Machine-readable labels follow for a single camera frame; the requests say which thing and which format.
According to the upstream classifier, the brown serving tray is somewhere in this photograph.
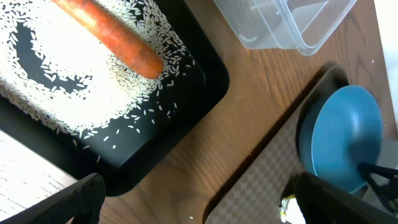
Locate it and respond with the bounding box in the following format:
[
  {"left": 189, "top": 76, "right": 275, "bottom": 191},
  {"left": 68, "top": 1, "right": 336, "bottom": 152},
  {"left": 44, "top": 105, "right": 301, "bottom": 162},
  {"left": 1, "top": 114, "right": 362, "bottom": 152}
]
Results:
[{"left": 204, "top": 63, "right": 349, "bottom": 223}]

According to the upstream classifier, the black waste tray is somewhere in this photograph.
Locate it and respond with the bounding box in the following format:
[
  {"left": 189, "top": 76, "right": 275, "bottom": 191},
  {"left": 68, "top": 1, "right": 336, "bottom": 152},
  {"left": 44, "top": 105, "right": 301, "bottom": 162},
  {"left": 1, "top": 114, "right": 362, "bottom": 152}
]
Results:
[{"left": 1, "top": 0, "right": 229, "bottom": 196}]

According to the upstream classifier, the crumpled white paper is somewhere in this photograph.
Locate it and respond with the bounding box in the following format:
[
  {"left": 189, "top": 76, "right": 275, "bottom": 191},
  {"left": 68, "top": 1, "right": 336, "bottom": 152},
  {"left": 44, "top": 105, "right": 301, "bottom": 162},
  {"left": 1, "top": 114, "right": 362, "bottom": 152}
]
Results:
[{"left": 279, "top": 194, "right": 306, "bottom": 224}]

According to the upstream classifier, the dark blue plate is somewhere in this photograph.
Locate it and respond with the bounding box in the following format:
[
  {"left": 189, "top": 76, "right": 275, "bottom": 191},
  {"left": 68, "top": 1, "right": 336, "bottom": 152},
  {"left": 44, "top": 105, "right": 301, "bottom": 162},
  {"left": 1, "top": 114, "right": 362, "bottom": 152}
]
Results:
[{"left": 298, "top": 85, "right": 383, "bottom": 194}]

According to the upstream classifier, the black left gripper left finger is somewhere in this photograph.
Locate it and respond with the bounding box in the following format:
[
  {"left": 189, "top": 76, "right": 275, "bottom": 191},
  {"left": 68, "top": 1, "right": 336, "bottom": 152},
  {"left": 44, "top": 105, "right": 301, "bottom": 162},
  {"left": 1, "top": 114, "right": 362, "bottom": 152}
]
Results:
[{"left": 2, "top": 174, "right": 106, "bottom": 224}]

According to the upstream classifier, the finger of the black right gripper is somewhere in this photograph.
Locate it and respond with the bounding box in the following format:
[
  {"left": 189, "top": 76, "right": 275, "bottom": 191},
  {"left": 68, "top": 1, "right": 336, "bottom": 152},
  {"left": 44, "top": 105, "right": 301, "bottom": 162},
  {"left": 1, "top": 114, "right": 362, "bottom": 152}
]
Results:
[{"left": 358, "top": 162, "right": 397, "bottom": 212}]

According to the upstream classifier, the pile of white rice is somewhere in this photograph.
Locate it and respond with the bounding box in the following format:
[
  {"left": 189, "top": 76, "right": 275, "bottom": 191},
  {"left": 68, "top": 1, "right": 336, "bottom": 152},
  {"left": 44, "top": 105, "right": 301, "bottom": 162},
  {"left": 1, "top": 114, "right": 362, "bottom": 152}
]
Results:
[{"left": 1, "top": 1, "right": 187, "bottom": 136}]

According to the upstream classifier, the orange carrot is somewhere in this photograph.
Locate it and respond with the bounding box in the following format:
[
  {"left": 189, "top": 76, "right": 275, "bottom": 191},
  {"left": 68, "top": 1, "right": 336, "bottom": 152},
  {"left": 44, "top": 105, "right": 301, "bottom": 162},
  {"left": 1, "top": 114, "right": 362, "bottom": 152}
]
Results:
[{"left": 53, "top": 0, "right": 164, "bottom": 79}]

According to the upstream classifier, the clear plastic bin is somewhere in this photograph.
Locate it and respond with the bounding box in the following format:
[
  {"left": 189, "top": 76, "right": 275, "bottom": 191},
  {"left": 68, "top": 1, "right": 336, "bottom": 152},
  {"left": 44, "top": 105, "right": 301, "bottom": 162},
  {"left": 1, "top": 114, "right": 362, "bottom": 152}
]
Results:
[{"left": 215, "top": 0, "right": 356, "bottom": 56}]

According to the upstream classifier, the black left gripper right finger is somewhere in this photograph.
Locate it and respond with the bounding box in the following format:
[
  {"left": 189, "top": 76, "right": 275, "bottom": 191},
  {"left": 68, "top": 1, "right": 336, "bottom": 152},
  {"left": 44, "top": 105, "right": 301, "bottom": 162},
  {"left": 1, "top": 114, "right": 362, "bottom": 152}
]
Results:
[{"left": 294, "top": 172, "right": 397, "bottom": 224}]

